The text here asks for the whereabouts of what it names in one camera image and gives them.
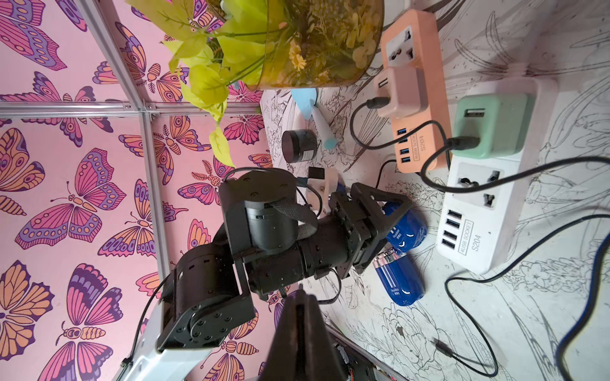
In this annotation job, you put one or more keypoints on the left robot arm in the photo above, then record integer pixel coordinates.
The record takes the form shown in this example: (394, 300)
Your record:
(267, 241)

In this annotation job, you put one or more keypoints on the green charger adapter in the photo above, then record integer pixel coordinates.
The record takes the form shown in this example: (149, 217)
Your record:
(499, 121)

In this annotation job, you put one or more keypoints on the pink power strip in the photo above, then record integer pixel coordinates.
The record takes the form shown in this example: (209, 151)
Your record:
(412, 40)

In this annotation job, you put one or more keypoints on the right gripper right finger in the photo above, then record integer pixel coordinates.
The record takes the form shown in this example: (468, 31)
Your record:
(319, 357)

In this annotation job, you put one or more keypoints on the pink charger adapter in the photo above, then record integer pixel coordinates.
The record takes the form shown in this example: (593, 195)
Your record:
(405, 89)

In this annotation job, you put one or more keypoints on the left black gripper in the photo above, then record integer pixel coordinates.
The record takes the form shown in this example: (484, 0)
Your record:
(349, 238)

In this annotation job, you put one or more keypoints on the white power strip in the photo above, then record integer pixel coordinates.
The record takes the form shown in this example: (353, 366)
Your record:
(478, 222)

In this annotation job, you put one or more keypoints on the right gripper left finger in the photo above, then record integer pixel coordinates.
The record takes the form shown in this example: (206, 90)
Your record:
(283, 361)

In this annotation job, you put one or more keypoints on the potted green plant glass vase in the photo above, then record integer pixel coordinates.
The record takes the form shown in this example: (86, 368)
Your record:
(268, 45)

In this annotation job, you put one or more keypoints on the black round jar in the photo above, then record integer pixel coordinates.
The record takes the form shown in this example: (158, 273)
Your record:
(298, 146)

